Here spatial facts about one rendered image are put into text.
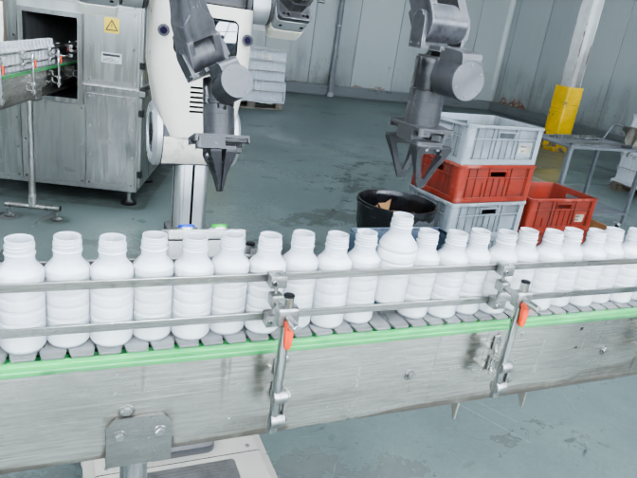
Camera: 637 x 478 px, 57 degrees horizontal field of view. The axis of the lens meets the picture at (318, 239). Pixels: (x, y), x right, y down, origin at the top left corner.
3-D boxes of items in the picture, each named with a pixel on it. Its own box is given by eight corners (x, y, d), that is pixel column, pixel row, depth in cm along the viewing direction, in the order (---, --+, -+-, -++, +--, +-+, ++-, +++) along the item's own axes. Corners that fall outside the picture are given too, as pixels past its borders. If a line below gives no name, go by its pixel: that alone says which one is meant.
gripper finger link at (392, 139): (409, 174, 105) (420, 121, 101) (431, 185, 98) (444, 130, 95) (376, 173, 102) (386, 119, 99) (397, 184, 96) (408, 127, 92)
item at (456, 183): (452, 204, 322) (462, 165, 315) (408, 183, 355) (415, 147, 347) (528, 201, 352) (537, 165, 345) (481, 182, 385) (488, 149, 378)
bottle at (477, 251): (454, 299, 119) (472, 223, 113) (482, 309, 116) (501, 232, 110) (441, 307, 114) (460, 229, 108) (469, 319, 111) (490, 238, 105)
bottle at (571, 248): (573, 305, 124) (595, 233, 118) (556, 310, 120) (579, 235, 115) (548, 293, 128) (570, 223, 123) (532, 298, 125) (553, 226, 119)
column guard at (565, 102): (552, 151, 1011) (570, 87, 974) (536, 146, 1045) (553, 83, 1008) (569, 153, 1027) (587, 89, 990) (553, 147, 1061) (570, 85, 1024)
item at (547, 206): (523, 232, 367) (533, 199, 360) (481, 211, 401) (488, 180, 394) (590, 229, 394) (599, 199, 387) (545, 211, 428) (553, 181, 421)
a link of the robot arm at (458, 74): (460, 14, 93) (413, 8, 89) (508, 17, 83) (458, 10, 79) (445, 91, 97) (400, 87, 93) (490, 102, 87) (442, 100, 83)
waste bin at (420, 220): (360, 324, 316) (380, 213, 295) (328, 288, 355) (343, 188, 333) (430, 319, 335) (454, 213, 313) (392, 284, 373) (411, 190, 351)
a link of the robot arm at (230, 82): (214, 38, 108) (172, 54, 104) (237, 18, 97) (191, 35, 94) (243, 99, 110) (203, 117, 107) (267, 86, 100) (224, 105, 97)
